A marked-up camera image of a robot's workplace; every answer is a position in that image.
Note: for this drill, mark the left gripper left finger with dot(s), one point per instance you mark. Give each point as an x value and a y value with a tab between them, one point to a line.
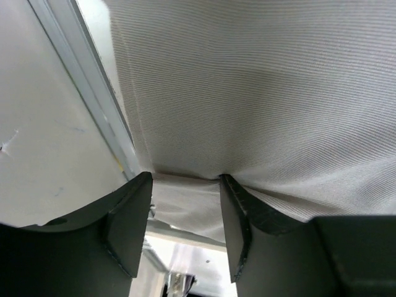
93	251

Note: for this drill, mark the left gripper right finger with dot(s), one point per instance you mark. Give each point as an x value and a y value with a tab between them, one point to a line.
271	254

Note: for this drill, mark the grey trousers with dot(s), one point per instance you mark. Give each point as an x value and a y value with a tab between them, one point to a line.
294	99

